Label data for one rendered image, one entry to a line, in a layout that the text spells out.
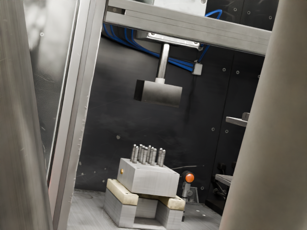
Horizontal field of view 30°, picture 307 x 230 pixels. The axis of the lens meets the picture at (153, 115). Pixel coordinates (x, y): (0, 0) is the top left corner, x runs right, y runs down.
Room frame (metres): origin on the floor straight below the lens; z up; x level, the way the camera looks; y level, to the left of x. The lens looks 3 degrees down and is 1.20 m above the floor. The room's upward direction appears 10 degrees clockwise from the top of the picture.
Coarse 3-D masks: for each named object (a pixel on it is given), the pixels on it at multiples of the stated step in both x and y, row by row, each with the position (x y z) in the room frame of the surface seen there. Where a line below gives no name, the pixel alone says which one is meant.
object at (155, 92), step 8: (168, 48) 1.22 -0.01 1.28; (160, 56) 1.23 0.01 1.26; (168, 56) 1.23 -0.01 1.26; (160, 64) 1.22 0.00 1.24; (160, 72) 1.22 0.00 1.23; (144, 80) 1.19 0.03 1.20; (160, 80) 1.22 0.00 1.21; (136, 88) 1.24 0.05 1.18; (144, 88) 1.19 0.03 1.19; (152, 88) 1.20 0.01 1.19; (160, 88) 1.20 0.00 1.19; (168, 88) 1.21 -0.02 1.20; (176, 88) 1.21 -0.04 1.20; (136, 96) 1.23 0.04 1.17; (144, 96) 1.19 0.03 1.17; (152, 96) 1.20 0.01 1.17; (160, 96) 1.20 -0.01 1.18; (168, 96) 1.21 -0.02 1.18; (176, 96) 1.21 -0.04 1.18; (160, 104) 1.20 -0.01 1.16; (168, 104) 1.21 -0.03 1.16; (176, 104) 1.21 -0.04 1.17
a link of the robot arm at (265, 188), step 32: (288, 0) 0.28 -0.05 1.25; (288, 32) 0.28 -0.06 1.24; (288, 64) 0.29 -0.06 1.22; (256, 96) 0.32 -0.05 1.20; (288, 96) 0.29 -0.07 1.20; (256, 128) 0.31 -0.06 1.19; (288, 128) 0.30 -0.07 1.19; (256, 160) 0.32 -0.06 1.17; (288, 160) 0.30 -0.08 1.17; (256, 192) 0.32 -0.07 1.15; (288, 192) 0.31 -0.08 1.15; (224, 224) 0.36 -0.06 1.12; (256, 224) 0.33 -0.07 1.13; (288, 224) 0.33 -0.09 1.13
